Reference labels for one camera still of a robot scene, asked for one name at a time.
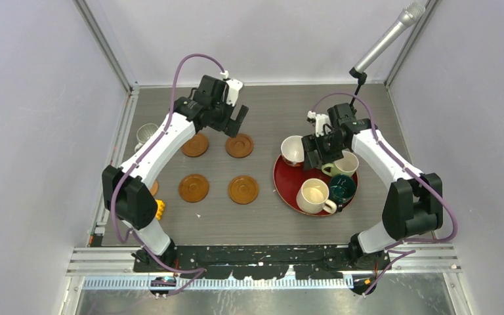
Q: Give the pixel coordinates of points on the dark teal cup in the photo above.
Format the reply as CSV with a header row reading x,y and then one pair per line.
x,y
342,189

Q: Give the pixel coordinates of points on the light green cup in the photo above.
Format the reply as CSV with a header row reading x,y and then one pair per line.
x,y
347,165

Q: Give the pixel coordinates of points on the brown ringed wooden coaster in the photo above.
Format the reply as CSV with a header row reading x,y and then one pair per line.
x,y
240,146
196,146
243,189
193,188

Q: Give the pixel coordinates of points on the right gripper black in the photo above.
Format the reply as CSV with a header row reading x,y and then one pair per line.
x,y
312,142

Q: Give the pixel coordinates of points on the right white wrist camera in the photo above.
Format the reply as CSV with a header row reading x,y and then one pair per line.
x,y
318,121

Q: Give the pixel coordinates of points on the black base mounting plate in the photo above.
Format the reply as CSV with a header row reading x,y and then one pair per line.
x,y
268,262

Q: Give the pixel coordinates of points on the white cup red outside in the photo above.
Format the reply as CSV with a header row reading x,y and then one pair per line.
x,y
292,151

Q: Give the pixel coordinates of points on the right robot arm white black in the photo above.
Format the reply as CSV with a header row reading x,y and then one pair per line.
x,y
411,208

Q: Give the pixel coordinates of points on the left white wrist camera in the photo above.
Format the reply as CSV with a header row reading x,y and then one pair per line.
x,y
234,88

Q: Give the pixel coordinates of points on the grey striped ribbed cup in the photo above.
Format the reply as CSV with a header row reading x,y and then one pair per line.
x,y
144,133

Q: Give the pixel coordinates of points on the silver microphone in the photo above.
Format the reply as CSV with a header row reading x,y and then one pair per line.
x,y
407,18

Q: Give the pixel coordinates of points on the yellow toy block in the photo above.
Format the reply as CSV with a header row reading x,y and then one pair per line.
x,y
160,209

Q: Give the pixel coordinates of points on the red round tray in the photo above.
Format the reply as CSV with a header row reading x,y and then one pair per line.
x,y
288,181

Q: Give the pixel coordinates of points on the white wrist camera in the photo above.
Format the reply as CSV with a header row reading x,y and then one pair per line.
x,y
318,121
234,88

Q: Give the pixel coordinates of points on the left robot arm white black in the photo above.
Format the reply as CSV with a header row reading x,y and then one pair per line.
x,y
126,189

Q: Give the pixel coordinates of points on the aluminium front rail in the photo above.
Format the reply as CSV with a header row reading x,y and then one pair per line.
x,y
425,259

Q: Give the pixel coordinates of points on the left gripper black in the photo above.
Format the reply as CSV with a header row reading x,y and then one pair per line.
x,y
230,126

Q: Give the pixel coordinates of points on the small wooden coaster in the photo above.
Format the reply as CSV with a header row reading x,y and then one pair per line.
x,y
155,187

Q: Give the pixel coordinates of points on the large cream mug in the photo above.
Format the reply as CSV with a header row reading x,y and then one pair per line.
x,y
313,197

